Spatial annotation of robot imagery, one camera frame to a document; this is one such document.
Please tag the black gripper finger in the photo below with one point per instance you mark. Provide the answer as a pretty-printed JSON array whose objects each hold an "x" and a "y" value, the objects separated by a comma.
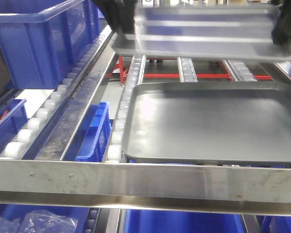
[{"x": 119, "y": 15}]

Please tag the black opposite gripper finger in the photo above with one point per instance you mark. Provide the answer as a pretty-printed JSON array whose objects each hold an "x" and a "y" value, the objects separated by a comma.
[{"x": 281, "y": 32}]

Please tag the small silver baking tray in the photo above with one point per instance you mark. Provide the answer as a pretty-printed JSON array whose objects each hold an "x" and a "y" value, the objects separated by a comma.
[{"x": 235, "y": 32}]

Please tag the large blue plastic box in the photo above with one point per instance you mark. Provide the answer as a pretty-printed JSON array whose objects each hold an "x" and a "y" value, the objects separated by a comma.
[{"x": 42, "y": 40}]

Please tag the large dark grey tray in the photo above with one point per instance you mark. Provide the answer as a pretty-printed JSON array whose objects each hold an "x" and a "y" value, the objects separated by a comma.
[{"x": 210, "y": 123}]

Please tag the white roller track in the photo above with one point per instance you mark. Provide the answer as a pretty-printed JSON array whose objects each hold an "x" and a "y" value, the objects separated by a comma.
[
  {"x": 186, "y": 70},
  {"x": 238, "y": 71},
  {"x": 113, "y": 153},
  {"x": 16, "y": 149}
]

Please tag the small blue bin middle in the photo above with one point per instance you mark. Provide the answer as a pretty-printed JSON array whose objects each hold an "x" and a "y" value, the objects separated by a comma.
[{"x": 96, "y": 139}]

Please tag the small blue bin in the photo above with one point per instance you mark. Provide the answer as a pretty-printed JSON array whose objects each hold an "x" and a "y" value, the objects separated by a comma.
[
  {"x": 96, "y": 139},
  {"x": 12, "y": 122}
]

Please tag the small blue bin left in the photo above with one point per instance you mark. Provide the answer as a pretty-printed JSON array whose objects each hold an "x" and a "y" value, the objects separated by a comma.
[{"x": 12, "y": 122}]

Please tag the white roller track far left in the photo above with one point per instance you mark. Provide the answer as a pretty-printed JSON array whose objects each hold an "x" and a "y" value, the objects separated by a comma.
[{"x": 16, "y": 149}]

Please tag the blue bin lower middle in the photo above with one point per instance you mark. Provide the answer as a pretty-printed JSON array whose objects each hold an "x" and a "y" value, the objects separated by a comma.
[{"x": 150, "y": 221}]

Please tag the blue bin lower left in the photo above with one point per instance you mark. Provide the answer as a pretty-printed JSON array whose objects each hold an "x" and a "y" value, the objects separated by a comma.
[{"x": 14, "y": 211}]

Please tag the clear plastic bag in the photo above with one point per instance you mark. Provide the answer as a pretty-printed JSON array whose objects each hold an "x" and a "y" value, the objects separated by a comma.
[{"x": 39, "y": 221}]

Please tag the steel divider rail right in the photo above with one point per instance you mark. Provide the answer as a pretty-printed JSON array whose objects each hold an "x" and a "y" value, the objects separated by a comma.
[{"x": 282, "y": 72}]

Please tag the steel divider rail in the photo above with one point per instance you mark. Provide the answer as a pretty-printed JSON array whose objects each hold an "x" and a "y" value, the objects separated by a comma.
[
  {"x": 282, "y": 72},
  {"x": 67, "y": 137}
]

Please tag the red metal frame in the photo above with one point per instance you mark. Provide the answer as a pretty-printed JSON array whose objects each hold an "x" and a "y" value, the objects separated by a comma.
[{"x": 167, "y": 70}]

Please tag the steel divider rail left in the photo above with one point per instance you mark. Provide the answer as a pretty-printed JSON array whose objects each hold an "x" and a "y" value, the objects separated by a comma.
[{"x": 67, "y": 137}]

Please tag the stainless steel front rail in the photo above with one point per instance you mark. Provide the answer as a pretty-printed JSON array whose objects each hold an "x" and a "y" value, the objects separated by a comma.
[{"x": 220, "y": 189}]

